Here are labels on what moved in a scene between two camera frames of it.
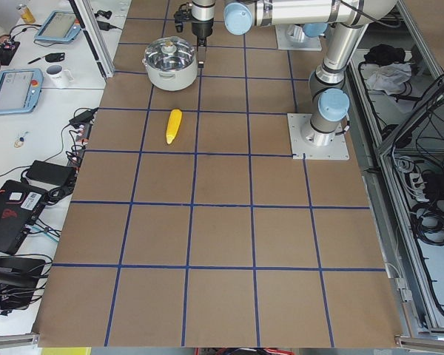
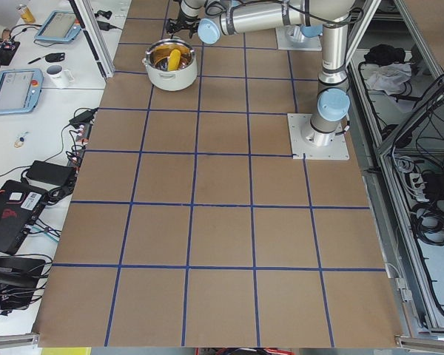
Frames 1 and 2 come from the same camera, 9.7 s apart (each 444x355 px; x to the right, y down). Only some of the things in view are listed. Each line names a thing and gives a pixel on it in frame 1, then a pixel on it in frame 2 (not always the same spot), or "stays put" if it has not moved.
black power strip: (83, 131) stays put
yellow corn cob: (173, 125) → (174, 60)
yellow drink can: (27, 14) stays put
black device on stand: (18, 278) stays put
